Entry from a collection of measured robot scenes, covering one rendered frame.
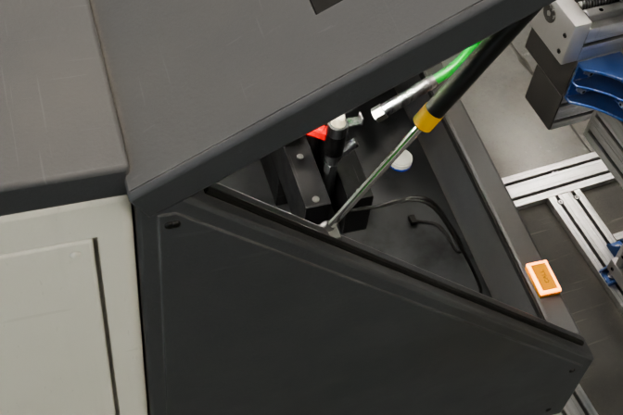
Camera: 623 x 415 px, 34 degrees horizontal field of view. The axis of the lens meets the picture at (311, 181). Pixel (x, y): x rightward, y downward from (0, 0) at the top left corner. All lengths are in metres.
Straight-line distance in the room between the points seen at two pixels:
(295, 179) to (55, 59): 0.65
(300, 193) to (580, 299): 1.09
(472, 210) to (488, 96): 1.46
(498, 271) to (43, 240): 0.84
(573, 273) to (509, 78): 0.85
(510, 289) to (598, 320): 0.88
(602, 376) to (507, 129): 0.90
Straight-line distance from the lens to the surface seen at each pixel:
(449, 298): 1.10
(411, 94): 1.35
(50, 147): 0.79
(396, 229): 1.59
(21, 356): 0.97
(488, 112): 2.95
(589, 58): 1.83
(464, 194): 1.57
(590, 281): 2.41
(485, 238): 1.53
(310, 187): 1.43
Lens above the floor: 2.09
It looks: 51 degrees down
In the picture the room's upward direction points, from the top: 8 degrees clockwise
